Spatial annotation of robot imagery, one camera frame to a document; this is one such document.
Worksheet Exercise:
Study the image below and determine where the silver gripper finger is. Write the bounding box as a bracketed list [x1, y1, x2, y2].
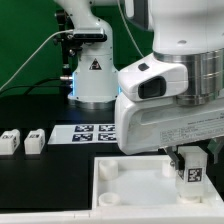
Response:
[166, 147, 181, 170]
[207, 137, 224, 164]

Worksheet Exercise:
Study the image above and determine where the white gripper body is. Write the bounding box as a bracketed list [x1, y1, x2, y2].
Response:
[115, 93, 224, 155]

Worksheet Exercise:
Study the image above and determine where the white square tabletop part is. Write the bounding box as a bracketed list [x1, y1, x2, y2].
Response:
[90, 154, 218, 210]

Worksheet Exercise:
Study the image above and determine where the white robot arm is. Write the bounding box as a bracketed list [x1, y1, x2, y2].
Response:
[55, 0, 224, 155]

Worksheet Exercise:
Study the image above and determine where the white marker plate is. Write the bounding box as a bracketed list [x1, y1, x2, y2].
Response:
[48, 124, 116, 145]

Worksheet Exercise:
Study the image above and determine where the black camera stand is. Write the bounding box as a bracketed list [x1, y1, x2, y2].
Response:
[53, 9, 76, 97]

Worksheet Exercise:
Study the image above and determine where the black cable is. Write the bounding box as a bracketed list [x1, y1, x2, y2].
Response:
[0, 77, 73, 98]

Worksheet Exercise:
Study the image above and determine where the white cable right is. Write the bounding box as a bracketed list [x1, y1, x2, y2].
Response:
[116, 0, 145, 58]

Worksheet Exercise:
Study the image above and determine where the white cable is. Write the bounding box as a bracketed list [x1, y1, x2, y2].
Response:
[0, 29, 75, 93]
[116, 0, 145, 58]

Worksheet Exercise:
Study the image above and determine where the white cable left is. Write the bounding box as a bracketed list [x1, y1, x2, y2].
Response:
[0, 29, 75, 93]

